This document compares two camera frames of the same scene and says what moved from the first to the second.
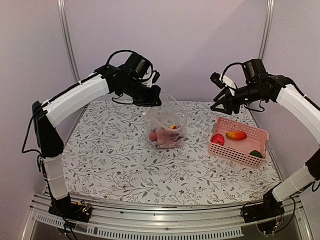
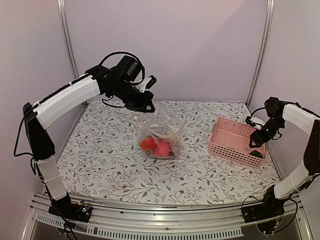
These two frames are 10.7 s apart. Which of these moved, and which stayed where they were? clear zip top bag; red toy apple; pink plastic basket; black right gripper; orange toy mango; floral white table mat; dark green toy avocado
Moved: black right gripper; clear zip top bag; red toy apple; orange toy mango
Stayed: pink plastic basket; floral white table mat; dark green toy avocado
